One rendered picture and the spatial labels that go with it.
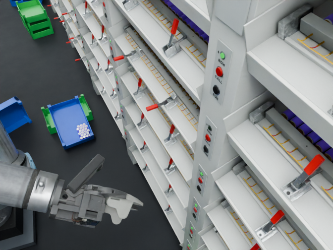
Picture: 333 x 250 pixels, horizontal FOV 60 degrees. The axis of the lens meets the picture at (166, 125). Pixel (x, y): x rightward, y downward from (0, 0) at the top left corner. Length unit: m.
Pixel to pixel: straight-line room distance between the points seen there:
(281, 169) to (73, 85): 2.03
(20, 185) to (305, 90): 0.57
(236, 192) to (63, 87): 1.90
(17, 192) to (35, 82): 1.89
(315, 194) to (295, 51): 0.23
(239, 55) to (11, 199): 0.54
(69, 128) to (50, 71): 0.74
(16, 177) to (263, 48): 0.55
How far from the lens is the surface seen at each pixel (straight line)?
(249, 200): 0.71
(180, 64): 0.72
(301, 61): 0.44
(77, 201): 0.73
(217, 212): 0.90
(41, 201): 0.70
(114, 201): 0.73
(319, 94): 0.41
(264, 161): 0.55
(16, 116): 2.24
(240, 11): 0.44
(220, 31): 0.50
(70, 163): 1.91
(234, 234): 0.88
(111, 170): 1.81
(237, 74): 0.49
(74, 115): 2.05
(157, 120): 1.08
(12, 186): 0.70
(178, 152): 0.99
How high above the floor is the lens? 1.51
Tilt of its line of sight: 49 degrees down
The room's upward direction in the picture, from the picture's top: straight up
